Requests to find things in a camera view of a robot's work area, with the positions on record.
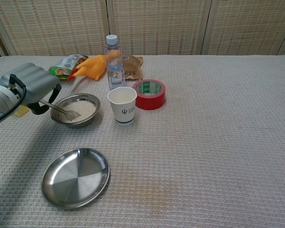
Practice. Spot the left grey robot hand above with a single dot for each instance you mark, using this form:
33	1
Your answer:
33	80

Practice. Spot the metal spoon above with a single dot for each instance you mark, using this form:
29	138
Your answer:
72	115

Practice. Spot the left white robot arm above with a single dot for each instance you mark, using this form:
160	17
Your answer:
1	102

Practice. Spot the steel bowl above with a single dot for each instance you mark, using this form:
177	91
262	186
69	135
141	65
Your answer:
73	125

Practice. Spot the white rice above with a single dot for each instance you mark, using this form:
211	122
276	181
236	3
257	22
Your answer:
86	109

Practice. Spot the white paper cup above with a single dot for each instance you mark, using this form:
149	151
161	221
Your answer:
124	111

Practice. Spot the green snack bag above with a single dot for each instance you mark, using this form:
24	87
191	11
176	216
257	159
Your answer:
60	71

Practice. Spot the yellow cube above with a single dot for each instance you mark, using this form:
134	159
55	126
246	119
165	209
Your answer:
22	112

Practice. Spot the yellow rubber chicken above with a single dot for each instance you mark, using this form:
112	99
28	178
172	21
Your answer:
92	67

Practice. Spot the clear plastic water bottle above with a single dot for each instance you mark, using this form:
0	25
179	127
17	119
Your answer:
114	71

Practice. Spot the brown paper pouch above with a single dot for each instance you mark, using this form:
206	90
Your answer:
133	69

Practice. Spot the steel plate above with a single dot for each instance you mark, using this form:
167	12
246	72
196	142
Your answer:
73	178

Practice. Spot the red tape roll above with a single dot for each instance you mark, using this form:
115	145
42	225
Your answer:
152	102

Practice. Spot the white woven tablecloth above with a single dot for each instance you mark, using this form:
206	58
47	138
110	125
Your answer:
204	142

